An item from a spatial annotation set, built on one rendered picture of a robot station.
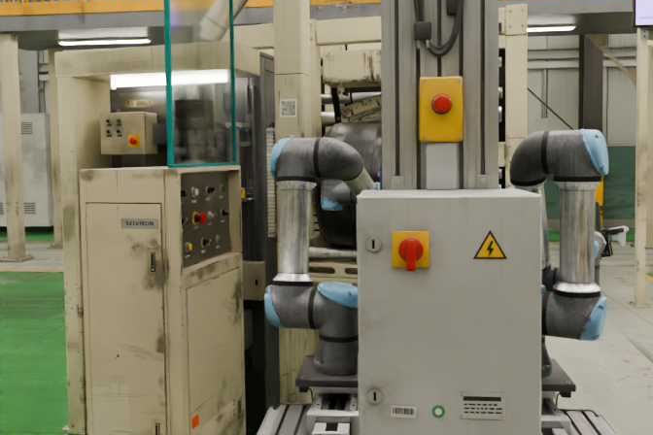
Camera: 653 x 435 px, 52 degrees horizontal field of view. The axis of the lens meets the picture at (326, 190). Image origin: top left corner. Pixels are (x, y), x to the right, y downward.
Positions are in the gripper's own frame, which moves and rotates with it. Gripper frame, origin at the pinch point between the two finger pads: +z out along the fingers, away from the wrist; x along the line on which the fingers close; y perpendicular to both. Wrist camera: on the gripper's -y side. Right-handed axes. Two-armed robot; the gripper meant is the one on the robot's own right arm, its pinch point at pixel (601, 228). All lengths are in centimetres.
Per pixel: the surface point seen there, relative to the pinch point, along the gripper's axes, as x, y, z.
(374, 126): -85, -48, 20
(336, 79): -112, -75, 42
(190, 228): -137, -16, -38
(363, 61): -98, -80, 46
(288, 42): -117, -89, 13
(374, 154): -81, -35, 9
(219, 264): -138, -1, -24
